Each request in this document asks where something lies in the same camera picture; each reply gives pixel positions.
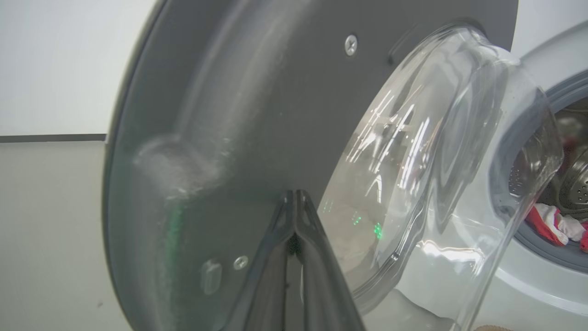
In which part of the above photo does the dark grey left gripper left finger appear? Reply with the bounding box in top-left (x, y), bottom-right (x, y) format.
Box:
top-left (220, 191), bottom-right (298, 331)

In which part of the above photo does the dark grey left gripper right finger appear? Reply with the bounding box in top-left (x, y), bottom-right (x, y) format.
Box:
top-left (294, 189), bottom-right (366, 331)

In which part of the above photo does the black round glass washer door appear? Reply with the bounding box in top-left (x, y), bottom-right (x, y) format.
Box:
top-left (102, 0), bottom-right (565, 331)

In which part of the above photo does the red and white garment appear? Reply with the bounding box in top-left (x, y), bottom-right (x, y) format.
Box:
top-left (526, 202), bottom-right (588, 253)

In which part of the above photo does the white front-load washing machine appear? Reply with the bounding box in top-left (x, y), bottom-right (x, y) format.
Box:
top-left (459, 18), bottom-right (588, 331)

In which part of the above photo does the stainless steel washing machine drum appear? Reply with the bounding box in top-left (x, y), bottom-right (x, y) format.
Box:
top-left (508, 99), bottom-right (588, 221)

